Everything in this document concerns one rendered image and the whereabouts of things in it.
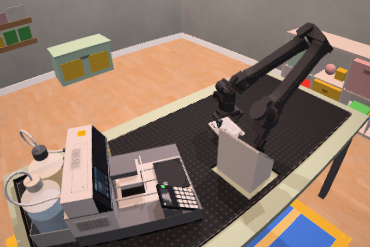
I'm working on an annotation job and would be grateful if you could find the beige bottle with black cap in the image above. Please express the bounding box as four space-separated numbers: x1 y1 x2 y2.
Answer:
28 145 64 188

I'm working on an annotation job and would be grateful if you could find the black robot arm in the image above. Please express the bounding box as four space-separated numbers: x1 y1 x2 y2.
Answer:
213 23 333 153

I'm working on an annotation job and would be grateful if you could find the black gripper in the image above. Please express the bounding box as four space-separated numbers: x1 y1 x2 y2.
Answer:
212 100 243 129

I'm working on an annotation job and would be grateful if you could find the translucent plastic bottle with blue liquid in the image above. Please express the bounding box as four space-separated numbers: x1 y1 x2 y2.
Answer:
21 174 68 234

